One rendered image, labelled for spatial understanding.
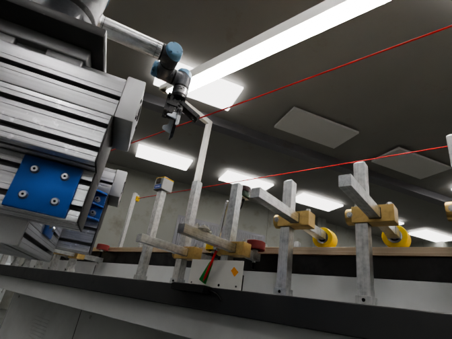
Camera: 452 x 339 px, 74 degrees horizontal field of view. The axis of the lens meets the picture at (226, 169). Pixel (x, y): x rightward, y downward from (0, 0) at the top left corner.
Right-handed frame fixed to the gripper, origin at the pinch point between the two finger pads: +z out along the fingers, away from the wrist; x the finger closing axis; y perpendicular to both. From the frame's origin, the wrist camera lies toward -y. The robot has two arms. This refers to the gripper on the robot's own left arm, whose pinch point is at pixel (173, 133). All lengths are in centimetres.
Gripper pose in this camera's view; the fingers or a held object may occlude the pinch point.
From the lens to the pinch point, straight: 140.2
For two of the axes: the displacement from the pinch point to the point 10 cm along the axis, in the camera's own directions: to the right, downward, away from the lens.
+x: 3.5, -3.5, -8.7
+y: -9.2, -2.8, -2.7
